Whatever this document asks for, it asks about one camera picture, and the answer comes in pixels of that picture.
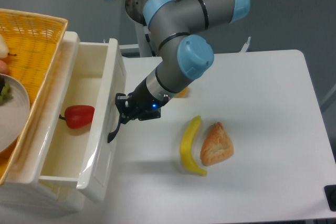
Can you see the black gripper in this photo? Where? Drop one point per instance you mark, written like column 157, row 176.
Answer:
column 139, row 104

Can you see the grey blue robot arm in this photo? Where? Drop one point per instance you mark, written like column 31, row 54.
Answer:
column 174, row 28

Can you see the white drawer cabinet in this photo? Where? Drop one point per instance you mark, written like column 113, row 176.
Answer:
column 23, row 188

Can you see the red toy bell pepper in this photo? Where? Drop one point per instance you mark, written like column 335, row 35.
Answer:
column 77, row 116

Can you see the yellow toy bell pepper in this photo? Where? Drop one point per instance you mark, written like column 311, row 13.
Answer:
column 182, row 93

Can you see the yellow toy banana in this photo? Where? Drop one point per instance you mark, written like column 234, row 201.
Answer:
column 186, row 144

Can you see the toy croissant bread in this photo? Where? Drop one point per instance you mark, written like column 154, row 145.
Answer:
column 217, row 146

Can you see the grey plate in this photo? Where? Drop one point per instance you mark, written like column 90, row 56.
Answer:
column 14, row 112

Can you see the yellow woven basket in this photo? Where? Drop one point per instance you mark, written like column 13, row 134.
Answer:
column 35, row 39

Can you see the pink toy sausage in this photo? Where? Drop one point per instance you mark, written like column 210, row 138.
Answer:
column 4, row 69

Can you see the black object at table edge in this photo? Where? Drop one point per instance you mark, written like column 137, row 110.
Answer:
column 330, row 193

